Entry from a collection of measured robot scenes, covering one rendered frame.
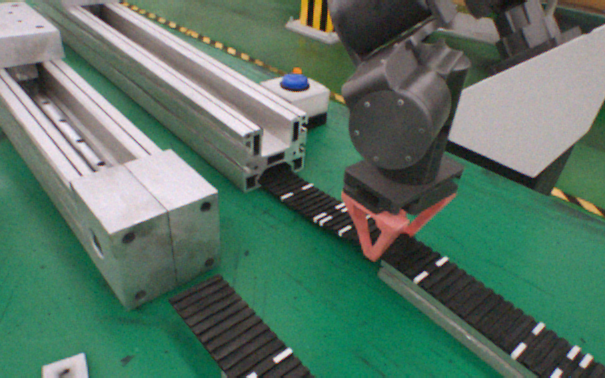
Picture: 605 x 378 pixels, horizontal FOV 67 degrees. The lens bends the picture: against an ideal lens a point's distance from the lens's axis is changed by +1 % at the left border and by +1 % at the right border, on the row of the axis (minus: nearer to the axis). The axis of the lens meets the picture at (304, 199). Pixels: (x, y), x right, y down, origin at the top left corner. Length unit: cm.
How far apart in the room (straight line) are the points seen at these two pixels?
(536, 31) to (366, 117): 53
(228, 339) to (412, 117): 22
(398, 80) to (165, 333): 29
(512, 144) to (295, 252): 38
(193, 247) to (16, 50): 42
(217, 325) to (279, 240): 15
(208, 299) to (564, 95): 51
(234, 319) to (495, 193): 41
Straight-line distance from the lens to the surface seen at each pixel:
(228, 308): 41
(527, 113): 71
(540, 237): 62
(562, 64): 68
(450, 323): 46
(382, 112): 31
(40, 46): 76
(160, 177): 45
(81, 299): 48
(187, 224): 43
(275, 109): 60
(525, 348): 44
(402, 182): 41
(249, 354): 38
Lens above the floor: 112
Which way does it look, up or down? 37 degrees down
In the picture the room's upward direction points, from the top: 5 degrees clockwise
